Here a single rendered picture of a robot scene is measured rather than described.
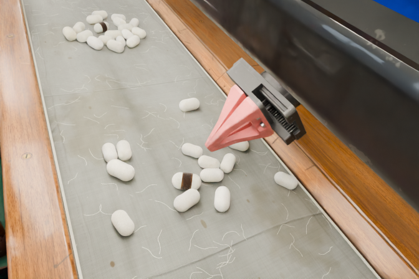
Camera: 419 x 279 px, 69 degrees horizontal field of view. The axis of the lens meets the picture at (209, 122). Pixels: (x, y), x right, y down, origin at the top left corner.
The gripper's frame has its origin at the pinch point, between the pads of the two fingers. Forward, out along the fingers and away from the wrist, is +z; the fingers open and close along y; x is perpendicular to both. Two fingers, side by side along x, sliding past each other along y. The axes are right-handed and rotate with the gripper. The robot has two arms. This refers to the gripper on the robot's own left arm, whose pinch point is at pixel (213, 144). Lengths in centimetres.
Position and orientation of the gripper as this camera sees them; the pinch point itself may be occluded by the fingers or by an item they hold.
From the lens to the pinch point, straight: 36.0
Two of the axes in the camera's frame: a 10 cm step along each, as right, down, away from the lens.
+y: 4.7, 6.3, -6.1
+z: -7.7, 6.4, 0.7
